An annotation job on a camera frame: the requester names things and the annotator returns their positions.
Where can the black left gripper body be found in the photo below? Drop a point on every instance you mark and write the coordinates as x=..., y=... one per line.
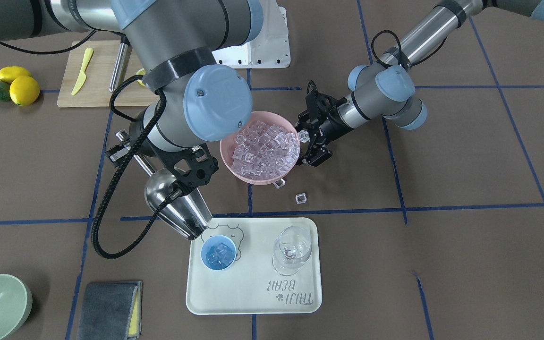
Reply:
x=329, y=126

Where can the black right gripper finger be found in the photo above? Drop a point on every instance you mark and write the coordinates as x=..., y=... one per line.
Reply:
x=120, y=151
x=123, y=161

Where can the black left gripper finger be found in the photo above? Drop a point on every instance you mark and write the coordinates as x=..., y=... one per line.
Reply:
x=318, y=154
x=309, y=153

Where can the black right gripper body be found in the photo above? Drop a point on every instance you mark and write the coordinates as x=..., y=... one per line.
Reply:
x=138, y=140

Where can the stainless steel ice scoop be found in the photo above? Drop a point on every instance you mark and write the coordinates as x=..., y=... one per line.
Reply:
x=188, y=215

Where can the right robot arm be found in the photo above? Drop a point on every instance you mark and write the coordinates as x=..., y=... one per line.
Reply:
x=174, y=40

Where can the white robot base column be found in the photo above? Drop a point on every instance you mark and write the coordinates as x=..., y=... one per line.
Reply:
x=269, y=50

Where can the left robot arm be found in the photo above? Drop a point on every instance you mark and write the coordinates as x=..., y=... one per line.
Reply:
x=385, y=88

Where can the ice cube by gripper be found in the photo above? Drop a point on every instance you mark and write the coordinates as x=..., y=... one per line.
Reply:
x=303, y=136

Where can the spilled ice cube far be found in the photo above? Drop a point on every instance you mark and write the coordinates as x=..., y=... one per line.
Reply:
x=279, y=183

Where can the spilled ice cube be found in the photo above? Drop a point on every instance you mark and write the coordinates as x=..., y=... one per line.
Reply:
x=279, y=183
x=301, y=198

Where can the spilled ice cube near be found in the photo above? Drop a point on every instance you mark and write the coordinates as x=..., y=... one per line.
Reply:
x=301, y=198

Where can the pile of clear ice cubes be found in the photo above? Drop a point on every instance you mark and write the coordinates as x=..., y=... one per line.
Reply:
x=264, y=151

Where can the light blue plastic cup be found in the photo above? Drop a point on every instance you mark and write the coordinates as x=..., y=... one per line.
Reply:
x=218, y=252

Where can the pink bowl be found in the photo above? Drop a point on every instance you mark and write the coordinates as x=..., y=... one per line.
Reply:
x=268, y=117

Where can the wooden cutting board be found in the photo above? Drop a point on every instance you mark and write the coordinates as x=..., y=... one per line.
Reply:
x=95, y=92

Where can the yellow plastic knife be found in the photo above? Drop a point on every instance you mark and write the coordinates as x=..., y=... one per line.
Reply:
x=82, y=76

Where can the clear wine glass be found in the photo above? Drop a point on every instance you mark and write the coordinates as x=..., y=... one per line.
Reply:
x=291, y=250

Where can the whole yellow lemon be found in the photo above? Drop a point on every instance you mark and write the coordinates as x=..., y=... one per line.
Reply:
x=24, y=90

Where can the cream bear serving tray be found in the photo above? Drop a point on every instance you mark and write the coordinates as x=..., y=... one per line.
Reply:
x=251, y=285

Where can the grey folded cloth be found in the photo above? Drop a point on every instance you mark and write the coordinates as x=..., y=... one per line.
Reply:
x=111, y=311

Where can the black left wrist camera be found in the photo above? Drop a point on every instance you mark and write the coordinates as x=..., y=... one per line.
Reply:
x=320, y=108

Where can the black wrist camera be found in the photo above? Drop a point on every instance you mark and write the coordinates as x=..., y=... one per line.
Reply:
x=192, y=167
x=320, y=108

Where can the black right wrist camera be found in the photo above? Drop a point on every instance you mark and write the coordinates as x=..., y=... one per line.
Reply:
x=192, y=167

